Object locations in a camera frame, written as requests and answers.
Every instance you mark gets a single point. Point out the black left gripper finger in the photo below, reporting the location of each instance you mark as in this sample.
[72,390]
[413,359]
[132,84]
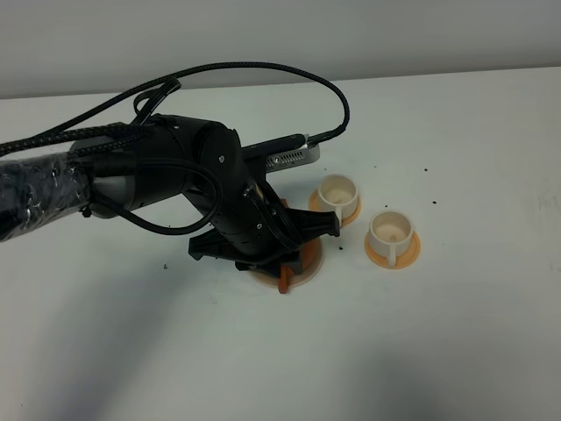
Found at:
[211,244]
[316,224]

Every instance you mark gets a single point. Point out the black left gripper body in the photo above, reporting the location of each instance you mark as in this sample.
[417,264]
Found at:
[265,232]

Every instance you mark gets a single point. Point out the brown clay teapot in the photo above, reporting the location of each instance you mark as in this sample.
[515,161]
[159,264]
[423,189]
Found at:
[309,259]

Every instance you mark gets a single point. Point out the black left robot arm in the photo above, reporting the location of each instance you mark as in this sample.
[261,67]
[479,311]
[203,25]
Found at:
[172,176]

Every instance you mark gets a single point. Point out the beige round teapot coaster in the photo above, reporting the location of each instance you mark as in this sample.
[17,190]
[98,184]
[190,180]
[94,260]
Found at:
[270,281]

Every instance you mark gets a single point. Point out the orange saucer far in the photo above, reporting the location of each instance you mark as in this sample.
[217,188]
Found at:
[314,205]

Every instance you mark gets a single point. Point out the orange saucer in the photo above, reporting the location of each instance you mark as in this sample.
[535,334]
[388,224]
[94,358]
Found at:
[314,205]
[403,261]

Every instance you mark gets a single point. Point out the white teacup far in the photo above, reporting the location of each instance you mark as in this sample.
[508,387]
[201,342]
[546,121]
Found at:
[340,194]

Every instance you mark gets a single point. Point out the white teacup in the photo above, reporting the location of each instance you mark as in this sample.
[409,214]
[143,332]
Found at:
[340,194]
[389,236]

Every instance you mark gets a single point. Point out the white teacup near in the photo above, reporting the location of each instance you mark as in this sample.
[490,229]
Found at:
[389,236]

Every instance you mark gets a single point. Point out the orange saucer near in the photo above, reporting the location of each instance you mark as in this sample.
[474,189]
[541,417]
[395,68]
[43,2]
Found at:
[403,261]

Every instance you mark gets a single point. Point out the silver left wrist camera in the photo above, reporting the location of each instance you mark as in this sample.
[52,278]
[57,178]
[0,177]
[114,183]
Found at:
[282,153]

